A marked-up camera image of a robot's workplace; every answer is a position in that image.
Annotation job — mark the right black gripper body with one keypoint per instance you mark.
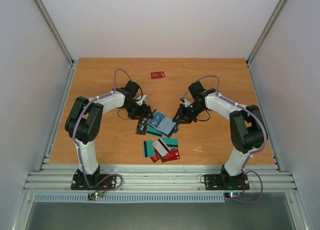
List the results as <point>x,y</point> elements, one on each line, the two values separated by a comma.
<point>183,113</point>

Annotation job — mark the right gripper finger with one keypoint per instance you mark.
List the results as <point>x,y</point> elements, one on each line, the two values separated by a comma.
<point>179,114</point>
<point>183,120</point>

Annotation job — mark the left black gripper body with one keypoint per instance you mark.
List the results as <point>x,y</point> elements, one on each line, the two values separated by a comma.
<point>134,111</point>

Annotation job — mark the navy blue card holder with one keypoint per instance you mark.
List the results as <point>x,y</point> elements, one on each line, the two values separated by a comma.
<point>167,127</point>

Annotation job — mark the blue card with chip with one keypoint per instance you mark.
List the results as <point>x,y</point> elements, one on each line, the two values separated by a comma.
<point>156,120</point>

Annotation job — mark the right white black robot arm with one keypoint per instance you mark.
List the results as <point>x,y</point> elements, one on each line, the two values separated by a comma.
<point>247,132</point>

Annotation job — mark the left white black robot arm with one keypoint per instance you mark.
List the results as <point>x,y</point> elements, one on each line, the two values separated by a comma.
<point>83,126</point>

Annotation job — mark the black card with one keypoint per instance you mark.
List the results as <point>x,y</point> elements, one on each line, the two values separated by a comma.
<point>141,128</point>

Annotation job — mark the teal card middle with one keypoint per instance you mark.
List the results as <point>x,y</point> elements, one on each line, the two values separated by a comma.
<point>171,142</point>

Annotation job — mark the teal card right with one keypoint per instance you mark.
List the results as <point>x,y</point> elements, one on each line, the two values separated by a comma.
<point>154,132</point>

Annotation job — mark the white card under teal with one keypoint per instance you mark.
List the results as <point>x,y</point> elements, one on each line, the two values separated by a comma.
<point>161,147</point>

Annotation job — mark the red card with chip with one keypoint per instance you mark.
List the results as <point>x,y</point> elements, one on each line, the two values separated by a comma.
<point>172,155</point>

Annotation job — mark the teal card left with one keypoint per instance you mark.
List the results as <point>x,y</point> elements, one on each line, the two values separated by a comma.
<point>148,148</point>

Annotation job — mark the red card behind teal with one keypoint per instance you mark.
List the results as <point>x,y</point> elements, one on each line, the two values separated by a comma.
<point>156,156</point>

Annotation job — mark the lone red card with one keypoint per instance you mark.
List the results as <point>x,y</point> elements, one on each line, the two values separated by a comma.
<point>157,75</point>

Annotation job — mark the right circuit board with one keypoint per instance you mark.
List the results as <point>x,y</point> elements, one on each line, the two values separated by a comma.
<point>232,194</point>

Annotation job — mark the circuit board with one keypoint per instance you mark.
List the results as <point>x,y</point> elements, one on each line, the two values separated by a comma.
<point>96,195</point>
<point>232,194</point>

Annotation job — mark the left circuit board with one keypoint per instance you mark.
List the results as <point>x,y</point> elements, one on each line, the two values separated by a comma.
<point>96,195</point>

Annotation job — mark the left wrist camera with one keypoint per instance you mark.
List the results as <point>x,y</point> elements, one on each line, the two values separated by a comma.
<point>143,99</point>

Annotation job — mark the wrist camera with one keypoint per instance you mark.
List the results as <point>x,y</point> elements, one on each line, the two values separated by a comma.
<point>143,99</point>
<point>185,102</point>

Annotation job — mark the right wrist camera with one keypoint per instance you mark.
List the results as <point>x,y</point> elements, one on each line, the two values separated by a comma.
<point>185,102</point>

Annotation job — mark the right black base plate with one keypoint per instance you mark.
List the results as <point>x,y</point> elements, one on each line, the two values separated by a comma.
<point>215,182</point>

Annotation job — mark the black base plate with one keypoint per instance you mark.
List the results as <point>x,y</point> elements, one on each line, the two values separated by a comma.
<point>215,182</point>
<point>94,182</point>

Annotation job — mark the left aluminium corner post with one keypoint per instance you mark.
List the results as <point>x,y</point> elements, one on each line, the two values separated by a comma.
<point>47,18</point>

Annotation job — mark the aluminium corner post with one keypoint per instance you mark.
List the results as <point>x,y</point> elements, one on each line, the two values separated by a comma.
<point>266,30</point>
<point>47,18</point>

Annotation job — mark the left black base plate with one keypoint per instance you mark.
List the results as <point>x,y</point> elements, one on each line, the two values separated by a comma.
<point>94,182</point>

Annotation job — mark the aluminium rail frame front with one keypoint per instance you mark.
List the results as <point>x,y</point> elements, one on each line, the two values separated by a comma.
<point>159,178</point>

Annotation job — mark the grey slotted cable duct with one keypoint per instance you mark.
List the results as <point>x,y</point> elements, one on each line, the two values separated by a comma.
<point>130,198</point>

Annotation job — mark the right aluminium corner post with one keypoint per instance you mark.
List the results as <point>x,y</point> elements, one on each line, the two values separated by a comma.
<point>266,30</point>

